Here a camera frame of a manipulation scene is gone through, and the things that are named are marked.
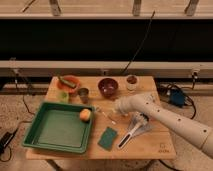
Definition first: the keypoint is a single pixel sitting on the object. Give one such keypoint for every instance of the light green cup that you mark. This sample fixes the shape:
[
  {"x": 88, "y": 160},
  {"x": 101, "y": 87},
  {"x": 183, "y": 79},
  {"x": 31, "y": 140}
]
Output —
[{"x": 62, "y": 96}]

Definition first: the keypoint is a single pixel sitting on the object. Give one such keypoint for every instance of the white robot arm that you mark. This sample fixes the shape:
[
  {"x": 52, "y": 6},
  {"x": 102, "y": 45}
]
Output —
[{"x": 194, "y": 132}]

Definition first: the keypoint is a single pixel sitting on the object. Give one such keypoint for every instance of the black power adapter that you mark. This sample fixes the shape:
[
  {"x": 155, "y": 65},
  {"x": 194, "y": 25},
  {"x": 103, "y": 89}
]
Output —
[{"x": 4, "y": 141}]

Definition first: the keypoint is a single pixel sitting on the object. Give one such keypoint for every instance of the purple bowl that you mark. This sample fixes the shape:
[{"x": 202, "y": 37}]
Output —
[{"x": 108, "y": 87}]

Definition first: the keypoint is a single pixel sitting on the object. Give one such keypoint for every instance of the green plastic tray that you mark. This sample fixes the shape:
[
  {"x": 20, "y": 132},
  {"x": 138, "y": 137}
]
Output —
[{"x": 57, "y": 127}]

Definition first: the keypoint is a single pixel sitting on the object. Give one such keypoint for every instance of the orange peach fruit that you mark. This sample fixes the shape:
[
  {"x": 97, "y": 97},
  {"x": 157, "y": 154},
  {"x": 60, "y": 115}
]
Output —
[{"x": 85, "y": 115}]

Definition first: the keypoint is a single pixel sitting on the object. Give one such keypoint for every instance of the wooden table board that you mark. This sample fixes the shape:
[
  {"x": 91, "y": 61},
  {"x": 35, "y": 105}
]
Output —
[{"x": 155, "y": 144}]

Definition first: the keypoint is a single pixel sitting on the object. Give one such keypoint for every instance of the glass jar with brown lid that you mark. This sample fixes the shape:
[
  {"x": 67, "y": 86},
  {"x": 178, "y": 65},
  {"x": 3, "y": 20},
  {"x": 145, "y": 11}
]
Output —
[{"x": 131, "y": 82}]

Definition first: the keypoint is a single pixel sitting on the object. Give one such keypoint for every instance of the teal sponge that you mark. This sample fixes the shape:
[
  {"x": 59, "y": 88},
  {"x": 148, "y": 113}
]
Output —
[{"x": 107, "y": 138}]

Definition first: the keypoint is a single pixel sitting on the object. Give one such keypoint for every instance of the green cucumber toy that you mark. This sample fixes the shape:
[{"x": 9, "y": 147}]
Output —
[{"x": 70, "y": 84}]

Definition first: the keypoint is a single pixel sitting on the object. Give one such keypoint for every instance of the small metal cup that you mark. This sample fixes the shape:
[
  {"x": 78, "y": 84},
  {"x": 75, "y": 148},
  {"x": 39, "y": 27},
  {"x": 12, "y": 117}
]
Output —
[{"x": 83, "y": 93}]

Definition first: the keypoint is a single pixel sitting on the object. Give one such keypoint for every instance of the blue power box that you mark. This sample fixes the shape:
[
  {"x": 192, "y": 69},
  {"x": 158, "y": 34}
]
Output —
[{"x": 177, "y": 98}]

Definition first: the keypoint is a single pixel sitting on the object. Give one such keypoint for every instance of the translucent yellow gripper body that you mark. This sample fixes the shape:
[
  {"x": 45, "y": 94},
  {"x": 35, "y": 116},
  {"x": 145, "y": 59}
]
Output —
[{"x": 113, "y": 115}]

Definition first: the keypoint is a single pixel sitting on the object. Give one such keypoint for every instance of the white dish brush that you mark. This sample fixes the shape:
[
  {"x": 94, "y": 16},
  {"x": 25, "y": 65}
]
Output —
[{"x": 140, "y": 120}]

